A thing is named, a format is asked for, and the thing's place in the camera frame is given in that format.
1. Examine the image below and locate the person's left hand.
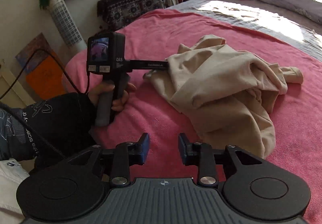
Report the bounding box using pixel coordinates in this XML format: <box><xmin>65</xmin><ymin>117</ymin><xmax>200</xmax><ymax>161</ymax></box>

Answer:
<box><xmin>89</xmin><ymin>82</ymin><xmax>137</xmax><ymax>114</ymax></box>

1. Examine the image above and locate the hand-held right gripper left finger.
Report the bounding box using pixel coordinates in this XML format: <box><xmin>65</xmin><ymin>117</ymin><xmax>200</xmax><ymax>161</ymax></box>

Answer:
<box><xmin>66</xmin><ymin>133</ymin><xmax>151</xmax><ymax>187</ymax></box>

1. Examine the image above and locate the beige long-sleeved shirt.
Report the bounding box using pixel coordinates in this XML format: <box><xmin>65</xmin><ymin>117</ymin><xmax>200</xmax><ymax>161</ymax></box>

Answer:
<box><xmin>143</xmin><ymin>35</ymin><xmax>304</xmax><ymax>160</ymax></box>

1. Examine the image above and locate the brown painting canvas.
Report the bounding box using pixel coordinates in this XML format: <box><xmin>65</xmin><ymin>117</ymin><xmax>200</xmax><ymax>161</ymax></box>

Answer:
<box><xmin>15</xmin><ymin>33</ymin><xmax>54</xmax><ymax>73</ymax></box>

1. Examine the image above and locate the white cupboard door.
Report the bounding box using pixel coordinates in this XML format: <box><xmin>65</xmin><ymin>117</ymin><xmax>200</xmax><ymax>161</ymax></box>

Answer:
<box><xmin>0</xmin><ymin>59</ymin><xmax>36</xmax><ymax>107</ymax></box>

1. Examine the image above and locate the white tower fan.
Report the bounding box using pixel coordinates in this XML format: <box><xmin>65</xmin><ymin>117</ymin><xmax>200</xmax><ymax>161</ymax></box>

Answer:
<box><xmin>49</xmin><ymin>0</ymin><xmax>87</xmax><ymax>52</ymax></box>

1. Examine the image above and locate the pink blanket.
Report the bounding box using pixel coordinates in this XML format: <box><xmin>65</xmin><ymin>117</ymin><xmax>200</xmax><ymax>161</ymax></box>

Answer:
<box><xmin>62</xmin><ymin>9</ymin><xmax>322</xmax><ymax>224</ymax></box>

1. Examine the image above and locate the person's white clothing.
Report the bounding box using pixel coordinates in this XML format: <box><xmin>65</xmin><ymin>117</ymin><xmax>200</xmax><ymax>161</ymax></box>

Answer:
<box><xmin>0</xmin><ymin>161</ymin><xmax>30</xmax><ymax>216</ymax></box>

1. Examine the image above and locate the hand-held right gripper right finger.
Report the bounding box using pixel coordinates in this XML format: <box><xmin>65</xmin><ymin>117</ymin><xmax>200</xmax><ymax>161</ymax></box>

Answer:
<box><xmin>178</xmin><ymin>133</ymin><xmax>263</xmax><ymax>187</ymax></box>

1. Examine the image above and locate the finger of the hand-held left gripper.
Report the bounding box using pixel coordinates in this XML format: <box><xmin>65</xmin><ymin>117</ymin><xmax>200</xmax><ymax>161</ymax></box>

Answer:
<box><xmin>130</xmin><ymin>60</ymin><xmax>169</xmax><ymax>73</ymax></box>

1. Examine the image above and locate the patterned cloth cover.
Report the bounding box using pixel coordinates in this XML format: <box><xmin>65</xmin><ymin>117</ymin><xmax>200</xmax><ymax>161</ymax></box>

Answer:
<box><xmin>97</xmin><ymin>0</ymin><xmax>167</xmax><ymax>30</ymax></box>

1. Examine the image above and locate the person's left forearm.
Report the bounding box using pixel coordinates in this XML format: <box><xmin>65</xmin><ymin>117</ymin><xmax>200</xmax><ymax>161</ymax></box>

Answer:
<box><xmin>0</xmin><ymin>92</ymin><xmax>97</xmax><ymax>165</ymax></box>

